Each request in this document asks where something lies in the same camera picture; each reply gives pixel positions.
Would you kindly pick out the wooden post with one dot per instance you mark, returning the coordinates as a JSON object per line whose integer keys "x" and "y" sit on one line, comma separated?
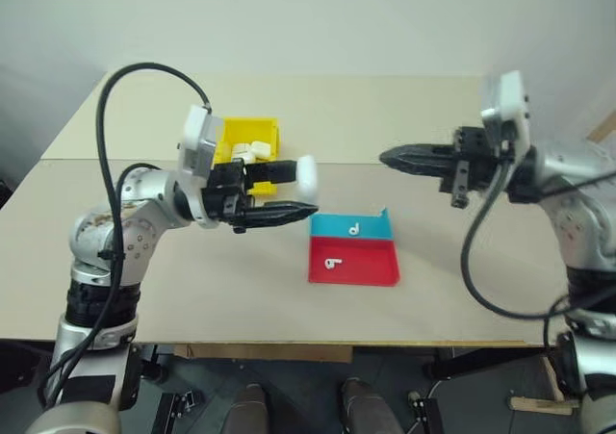
{"x": 602, "y": 128}

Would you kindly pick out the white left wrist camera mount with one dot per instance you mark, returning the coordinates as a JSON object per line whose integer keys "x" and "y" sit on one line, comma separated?
{"x": 197, "y": 140}

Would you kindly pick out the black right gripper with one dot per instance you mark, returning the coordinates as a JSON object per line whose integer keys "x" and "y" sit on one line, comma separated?
{"x": 474, "y": 164}

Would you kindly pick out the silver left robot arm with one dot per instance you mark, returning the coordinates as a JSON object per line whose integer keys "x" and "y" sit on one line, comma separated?
{"x": 144, "y": 188}

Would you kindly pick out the yellow plastic bin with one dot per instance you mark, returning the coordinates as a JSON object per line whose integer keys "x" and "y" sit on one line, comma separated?
{"x": 245, "y": 128}

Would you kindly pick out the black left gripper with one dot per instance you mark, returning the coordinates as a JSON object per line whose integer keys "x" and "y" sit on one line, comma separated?
{"x": 223, "y": 198}

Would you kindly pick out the wooden board under table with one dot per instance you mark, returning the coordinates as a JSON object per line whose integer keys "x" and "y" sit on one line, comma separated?
{"x": 264, "y": 353}

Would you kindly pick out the black table frame bar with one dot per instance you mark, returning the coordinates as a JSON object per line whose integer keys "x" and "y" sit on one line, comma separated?
{"x": 151, "y": 364}

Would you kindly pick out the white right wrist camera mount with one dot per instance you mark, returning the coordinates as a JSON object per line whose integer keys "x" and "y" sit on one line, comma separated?
{"x": 510, "y": 102}

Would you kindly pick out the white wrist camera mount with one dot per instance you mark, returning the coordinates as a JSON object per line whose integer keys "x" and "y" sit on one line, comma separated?
{"x": 197, "y": 140}
{"x": 510, "y": 102}

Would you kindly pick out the red brick-pattern tray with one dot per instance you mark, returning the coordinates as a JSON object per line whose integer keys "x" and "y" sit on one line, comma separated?
{"x": 366, "y": 265}

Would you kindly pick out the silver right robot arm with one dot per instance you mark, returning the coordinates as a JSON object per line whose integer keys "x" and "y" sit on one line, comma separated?
{"x": 577, "y": 232}

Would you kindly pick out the black metal bracket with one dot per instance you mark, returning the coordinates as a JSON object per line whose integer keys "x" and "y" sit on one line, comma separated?
{"x": 180, "y": 412}
{"x": 426, "y": 412}

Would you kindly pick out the white earbud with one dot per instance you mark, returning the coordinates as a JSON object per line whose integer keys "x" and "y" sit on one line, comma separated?
{"x": 354, "y": 232}
{"x": 328, "y": 263}

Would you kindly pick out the dark brown rounded shape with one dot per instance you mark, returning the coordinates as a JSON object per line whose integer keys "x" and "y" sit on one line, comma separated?
{"x": 248, "y": 410}
{"x": 368, "y": 407}

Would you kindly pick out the wooden floor strip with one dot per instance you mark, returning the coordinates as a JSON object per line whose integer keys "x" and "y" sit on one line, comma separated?
{"x": 544, "y": 405}

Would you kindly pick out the teal brick-pattern tray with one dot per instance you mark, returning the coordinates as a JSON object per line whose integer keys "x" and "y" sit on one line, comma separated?
{"x": 332, "y": 224}

